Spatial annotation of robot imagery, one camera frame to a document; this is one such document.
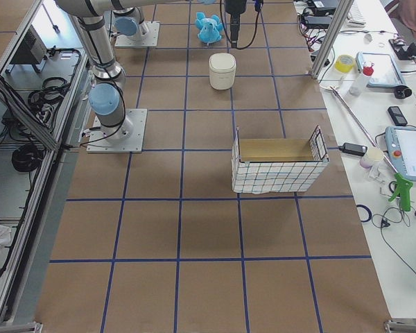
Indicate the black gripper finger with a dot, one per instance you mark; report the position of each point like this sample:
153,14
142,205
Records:
234,26

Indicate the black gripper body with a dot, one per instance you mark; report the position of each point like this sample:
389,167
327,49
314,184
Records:
234,7

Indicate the white small trash can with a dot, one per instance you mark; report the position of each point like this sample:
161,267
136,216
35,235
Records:
222,69

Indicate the blue plush elephant toy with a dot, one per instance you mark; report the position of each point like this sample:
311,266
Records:
210,28

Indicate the yellow tape roll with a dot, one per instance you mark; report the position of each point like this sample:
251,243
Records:
344,63

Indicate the red cap plastic bottle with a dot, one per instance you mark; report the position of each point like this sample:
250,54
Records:
362,80

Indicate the checkered cardboard box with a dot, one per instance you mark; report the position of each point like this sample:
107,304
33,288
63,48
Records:
261,166

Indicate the far teach pendant tablet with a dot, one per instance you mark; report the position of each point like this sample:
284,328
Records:
386,72

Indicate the teach pendant tablet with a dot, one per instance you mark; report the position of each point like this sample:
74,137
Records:
401,146
386,72

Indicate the black power adapter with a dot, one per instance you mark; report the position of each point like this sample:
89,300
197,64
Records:
353,149

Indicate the black tape roll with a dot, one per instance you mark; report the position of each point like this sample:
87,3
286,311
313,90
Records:
402,92

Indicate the white round lid container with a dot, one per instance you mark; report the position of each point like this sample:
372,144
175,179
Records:
372,156

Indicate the grey control box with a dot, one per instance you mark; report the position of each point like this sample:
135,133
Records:
31,51

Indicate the near teach pendant tablet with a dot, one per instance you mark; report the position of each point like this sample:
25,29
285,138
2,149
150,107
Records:
401,146

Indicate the aluminium frame post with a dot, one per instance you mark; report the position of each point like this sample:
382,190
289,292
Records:
338,20

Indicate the green handle reach grabber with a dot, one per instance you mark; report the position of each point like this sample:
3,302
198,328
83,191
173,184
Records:
403,186

